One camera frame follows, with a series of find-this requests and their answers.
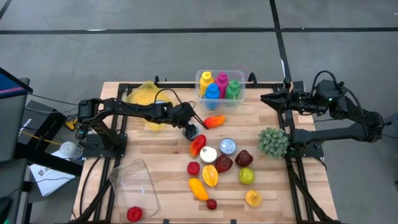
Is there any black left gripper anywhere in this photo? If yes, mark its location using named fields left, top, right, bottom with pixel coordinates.
left=166, top=101, right=208, bottom=140

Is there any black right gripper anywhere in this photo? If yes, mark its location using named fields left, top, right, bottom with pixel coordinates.
left=260, top=81, right=318, bottom=127

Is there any red chili pepper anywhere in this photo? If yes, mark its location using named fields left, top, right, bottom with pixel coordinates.
left=189, top=134, right=208, bottom=158

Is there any blue squeeze bottle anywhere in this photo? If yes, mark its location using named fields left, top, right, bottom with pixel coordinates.
left=204, top=83, right=221, bottom=110

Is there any red label tuna can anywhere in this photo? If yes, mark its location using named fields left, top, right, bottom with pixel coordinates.
left=219, top=138, right=237, bottom=155

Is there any red round fruit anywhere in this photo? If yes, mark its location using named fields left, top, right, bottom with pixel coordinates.
left=187, top=161, right=201, bottom=176
left=126, top=206, right=144, bottom=223

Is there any green squeeze bottle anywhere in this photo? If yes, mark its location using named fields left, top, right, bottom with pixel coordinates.
left=224, top=79, right=242, bottom=106

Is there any yellow squeeze bottle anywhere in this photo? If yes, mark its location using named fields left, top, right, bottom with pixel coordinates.
left=199, top=71, right=215, bottom=97

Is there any dark red pomegranate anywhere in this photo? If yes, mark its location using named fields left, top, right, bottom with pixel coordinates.
left=234, top=149, right=254, bottom=168
left=215, top=154, right=234, bottom=174

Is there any yellow starfruit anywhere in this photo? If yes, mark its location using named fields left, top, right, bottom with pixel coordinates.
left=201, top=164, right=220, bottom=187

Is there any pink squeeze bottle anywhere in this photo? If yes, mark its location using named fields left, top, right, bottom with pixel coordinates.
left=215, top=72, right=229, bottom=99

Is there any yellow orange mango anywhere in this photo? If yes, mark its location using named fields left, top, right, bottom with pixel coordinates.
left=188, top=177, right=210, bottom=202

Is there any clear plastic bin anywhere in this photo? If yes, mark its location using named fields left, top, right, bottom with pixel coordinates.
left=108, top=159, right=160, bottom=224
left=195, top=69, right=246, bottom=110

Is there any green succulent plant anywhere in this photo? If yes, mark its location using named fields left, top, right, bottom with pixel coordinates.
left=257, top=126, right=290, bottom=159

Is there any yellow translucent plastic bin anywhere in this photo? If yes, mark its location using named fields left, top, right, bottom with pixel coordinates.
left=125, top=80, right=178, bottom=132

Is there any yellow green fruit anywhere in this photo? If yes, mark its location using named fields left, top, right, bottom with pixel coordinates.
left=238, top=167, right=256, bottom=185

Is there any orange yellow fruit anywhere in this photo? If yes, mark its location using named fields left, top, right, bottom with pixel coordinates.
left=244, top=190, right=264, bottom=208

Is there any clear water bottle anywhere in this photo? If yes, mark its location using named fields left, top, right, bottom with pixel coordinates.
left=59, top=141, right=85, bottom=159

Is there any yellow rod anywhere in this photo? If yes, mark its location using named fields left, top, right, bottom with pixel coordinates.
left=19, top=129, right=62, bottom=146

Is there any black side desk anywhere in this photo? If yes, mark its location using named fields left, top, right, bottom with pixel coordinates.
left=14, top=141, right=84, bottom=177

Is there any black case white lettering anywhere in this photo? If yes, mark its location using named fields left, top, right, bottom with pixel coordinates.
left=18, top=100, right=78, bottom=147

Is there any grey cabinet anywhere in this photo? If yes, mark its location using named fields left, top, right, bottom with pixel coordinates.
left=0, top=93, right=29, bottom=162

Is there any monitor with blue screen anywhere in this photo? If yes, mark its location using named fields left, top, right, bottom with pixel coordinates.
left=0, top=67, right=34, bottom=100

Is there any black aluminium table frame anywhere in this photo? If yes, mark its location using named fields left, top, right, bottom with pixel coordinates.
left=71, top=72, right=340, bottom=224

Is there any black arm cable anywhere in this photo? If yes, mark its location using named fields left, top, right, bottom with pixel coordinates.
left=154, top=88, right=175, bottom=105

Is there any thick black cable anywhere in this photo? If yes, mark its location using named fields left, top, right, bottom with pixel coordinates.
left=79, top=157, right=103, bottom=218

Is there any thin black cable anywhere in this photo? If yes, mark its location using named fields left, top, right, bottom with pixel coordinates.
left=29, top=92, right=80, bottom=108

